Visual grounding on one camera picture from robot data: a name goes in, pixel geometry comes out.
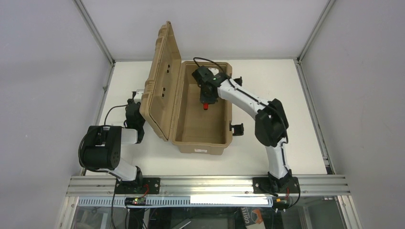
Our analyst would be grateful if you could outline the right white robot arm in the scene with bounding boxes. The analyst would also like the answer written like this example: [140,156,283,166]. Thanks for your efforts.
[192,66,293,193]

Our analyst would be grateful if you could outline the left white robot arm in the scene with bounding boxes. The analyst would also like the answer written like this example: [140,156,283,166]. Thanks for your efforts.
[78,99,146,185]

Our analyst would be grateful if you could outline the black bin latch rear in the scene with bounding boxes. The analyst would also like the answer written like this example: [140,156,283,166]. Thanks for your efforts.
[234,77,243,86]

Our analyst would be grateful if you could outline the black bin latch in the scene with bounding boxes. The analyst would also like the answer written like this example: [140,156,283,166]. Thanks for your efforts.
[234,77,243,86]
[229,123,244,136]

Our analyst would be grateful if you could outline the tan plastic bin with lid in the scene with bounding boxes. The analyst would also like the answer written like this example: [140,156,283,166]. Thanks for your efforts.
[140,21,233,155]

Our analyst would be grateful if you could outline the black bin latch front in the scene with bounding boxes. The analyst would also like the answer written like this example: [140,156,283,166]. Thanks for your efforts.
[229,123,244,136]

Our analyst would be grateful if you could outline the small green circuit board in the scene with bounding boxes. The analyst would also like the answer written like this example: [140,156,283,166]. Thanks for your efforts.
[124,197,147,206]

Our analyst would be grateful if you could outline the coffee labelled box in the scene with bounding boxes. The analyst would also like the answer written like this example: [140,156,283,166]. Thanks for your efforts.
[240,207,263,226]

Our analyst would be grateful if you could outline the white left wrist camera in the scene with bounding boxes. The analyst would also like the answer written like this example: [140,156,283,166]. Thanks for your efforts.
[132,89,144,103]

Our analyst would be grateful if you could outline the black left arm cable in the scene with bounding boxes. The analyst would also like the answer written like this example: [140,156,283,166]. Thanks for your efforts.
[104,104,128,126]

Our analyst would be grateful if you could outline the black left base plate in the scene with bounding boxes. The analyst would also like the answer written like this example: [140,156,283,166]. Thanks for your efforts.
[114,177,161,195]

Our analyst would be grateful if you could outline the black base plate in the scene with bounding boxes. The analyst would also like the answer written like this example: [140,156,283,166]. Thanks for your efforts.
[114,177,161,195]
[252,177,300,195]

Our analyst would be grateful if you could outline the aluminium mounting rail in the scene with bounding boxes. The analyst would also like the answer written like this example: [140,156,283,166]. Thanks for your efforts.
[66,175,351,197]

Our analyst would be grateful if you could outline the white slotted cable duct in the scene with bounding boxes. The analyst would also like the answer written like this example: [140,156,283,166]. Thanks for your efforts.
[78,195,273,208]

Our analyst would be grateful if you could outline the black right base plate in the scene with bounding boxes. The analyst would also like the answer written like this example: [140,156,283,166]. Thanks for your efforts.
[252,177,300,195]

